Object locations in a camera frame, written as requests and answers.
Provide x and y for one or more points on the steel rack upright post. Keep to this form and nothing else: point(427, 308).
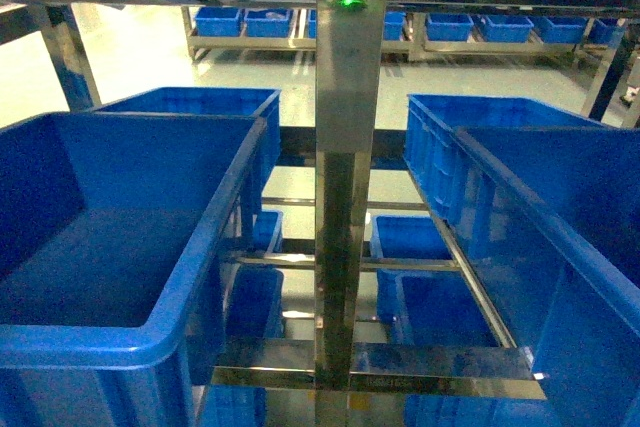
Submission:
point(348, 54)

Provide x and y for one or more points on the blue bin rear right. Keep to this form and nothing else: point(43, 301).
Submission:
point(432, 155)

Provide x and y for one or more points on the large blue bin centre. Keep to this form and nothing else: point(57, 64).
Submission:
point(548, 218)

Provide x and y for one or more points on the blue bin left upper shelf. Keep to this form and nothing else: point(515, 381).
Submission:
point(114, 232)

